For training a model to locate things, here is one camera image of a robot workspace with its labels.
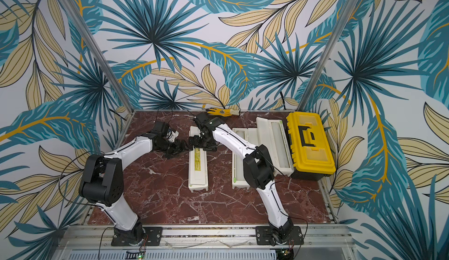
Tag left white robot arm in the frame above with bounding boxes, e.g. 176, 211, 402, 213
79, 121, 189, 232

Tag white dispenser box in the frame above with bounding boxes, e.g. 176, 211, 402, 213
244, 128, 260, 154
188, 147, 209, 193

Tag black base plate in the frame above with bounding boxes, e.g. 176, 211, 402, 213
255, 226, 304, 246
111, 226, 163, 247

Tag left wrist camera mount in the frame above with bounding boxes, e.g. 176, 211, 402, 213
167, 129, 179, 143

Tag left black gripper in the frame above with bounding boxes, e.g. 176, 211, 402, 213
157, 138, 189, 159

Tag dispenser tray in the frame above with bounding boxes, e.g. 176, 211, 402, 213
232, 128, 250, 189

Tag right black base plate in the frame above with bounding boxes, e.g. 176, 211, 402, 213
255, 226, 304, 246

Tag yellow black toolbox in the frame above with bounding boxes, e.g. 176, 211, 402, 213
286, 112, 336, 181

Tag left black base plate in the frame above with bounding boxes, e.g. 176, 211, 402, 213
111, 226, 163, 247

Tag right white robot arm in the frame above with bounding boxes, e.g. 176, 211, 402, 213
191, 112, 293, 230

